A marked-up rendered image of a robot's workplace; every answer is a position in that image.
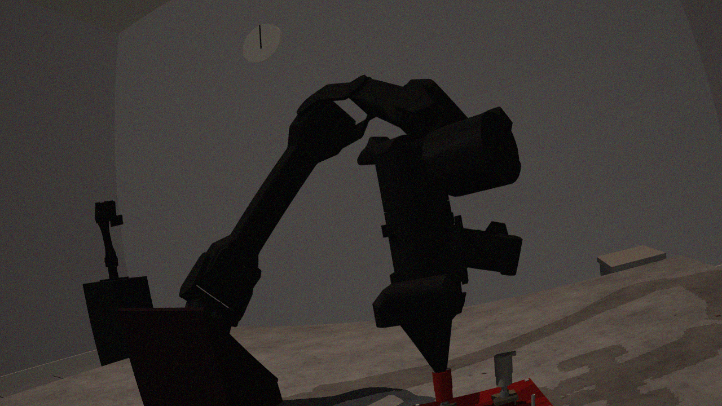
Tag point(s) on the red rectangular plate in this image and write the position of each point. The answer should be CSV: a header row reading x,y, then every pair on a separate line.
x,y
521,393

